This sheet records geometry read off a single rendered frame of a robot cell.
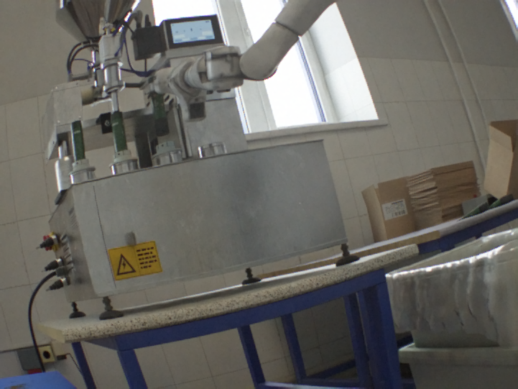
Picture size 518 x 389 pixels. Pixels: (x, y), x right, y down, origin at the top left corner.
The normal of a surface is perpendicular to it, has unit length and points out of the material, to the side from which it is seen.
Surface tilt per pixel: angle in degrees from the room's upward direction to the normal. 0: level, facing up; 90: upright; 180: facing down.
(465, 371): 96
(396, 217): 90
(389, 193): 107
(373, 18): 90
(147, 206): 90
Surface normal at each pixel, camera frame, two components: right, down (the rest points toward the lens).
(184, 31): 0.44, -0.18
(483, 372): -0.89, 0.30
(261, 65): -0.07, 0.15
